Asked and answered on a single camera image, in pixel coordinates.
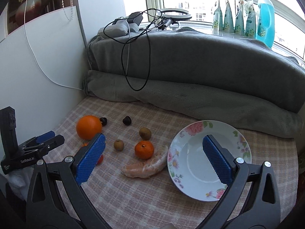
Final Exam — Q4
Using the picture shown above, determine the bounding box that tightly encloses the large orange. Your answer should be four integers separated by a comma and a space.
76, 115, 102, 141

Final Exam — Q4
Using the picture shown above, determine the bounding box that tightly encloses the red cherry tomato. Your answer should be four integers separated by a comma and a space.
97, 155, 103, 165

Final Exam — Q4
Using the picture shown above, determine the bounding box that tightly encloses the brown longan fruit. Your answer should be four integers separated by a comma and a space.
113, 139, 125, 152
139, 127, 152, 141

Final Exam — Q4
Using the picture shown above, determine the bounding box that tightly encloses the peeled pomelo segment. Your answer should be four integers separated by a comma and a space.
121, 146, 169, 179

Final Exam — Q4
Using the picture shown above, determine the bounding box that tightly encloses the small mandarin orange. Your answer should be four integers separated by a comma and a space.
134, 141, 155, 160

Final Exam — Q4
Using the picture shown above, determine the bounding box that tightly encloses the white gloved left hand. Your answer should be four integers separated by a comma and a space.
6, 167, 34, 201

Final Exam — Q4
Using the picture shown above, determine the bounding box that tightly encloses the floral white plate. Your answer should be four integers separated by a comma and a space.
167, 120, 252, 202

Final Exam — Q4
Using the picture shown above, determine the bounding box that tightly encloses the pink plaid tablecloth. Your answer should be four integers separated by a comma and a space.
42, 96, 299, 229

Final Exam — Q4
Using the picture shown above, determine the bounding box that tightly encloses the grey folded blanket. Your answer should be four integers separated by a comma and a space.
84, 27, 304, 138

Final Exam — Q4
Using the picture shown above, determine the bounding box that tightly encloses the black power adapter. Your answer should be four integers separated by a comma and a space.
127, 11, 143, 25

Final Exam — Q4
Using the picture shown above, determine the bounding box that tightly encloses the blue detergent bottle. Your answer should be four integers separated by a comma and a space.
256, 0, 275, 48

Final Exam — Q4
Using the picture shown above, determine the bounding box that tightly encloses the refill pouch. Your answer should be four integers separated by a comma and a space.
234, 0, 245, 36
245, 0, 256, 39
223, 0, 234, 34
213, 0, 223, 35

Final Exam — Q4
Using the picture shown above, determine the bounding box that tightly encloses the black cable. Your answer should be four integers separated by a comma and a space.
102, 7, 180, 92

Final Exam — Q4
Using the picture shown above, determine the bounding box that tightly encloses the wall picture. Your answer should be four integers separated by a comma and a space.
2, 0, 73, 34

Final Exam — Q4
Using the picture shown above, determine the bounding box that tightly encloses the white cable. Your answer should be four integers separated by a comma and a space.
23, 0, 84, 91

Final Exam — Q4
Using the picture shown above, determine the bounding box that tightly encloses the ring light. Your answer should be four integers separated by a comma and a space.
157, 8, 192, 21

